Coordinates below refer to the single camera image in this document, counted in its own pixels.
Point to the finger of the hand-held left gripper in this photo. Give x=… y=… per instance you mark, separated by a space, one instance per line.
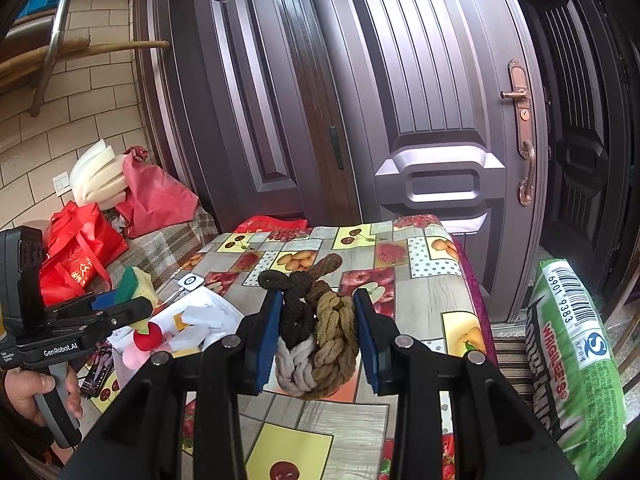
x=120 y=317
x=105 y=301

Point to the striped brown cushion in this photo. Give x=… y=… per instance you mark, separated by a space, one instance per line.
x=515 y=365

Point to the red packet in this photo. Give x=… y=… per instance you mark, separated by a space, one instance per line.
x=270 y=224

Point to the red apple plush toy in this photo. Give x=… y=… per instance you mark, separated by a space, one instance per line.
x=147 y=340

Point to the red plastic bag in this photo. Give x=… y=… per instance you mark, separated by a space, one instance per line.
x=155 y=195

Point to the green printed pillow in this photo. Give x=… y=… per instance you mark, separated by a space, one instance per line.
x=575 y=360

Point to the wide brown door leaf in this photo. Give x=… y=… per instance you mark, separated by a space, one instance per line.
x=425 y=60

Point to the person's left hand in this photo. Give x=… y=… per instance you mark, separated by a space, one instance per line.
x=25 y=392

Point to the white tray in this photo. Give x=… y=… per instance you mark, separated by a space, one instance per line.
x=200 y=305

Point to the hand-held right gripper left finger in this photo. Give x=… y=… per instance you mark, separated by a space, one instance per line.
x=267 y=345

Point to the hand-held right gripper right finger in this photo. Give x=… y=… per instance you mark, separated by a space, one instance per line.
x=370 y=345

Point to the dark metal door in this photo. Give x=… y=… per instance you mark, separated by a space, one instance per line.
x=575 y=160

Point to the white wall switch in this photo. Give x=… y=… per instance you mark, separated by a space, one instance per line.
x=62 y=183

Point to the folded white foam sheets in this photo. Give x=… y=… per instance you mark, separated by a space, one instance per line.
x=97 y=175

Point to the dark packet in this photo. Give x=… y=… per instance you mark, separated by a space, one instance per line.
x=95 y=377

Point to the green yellow sponge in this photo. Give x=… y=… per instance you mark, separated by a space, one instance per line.
x=135 y=282

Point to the plaid sofa blanket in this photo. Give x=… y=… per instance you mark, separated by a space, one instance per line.
x=165 y=255

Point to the fruit printed tablecloth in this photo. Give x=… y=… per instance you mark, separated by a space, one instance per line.
x=425 y=300

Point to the narrow brown door leaf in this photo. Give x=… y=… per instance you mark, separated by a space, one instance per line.
x=250 y=85

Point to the bamboo pole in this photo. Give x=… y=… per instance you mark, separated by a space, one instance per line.
x=125 y=45

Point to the steel tube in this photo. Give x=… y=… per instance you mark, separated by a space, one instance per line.
x=55 y=35

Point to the black door latch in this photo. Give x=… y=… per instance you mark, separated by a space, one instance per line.
x=336 y=147

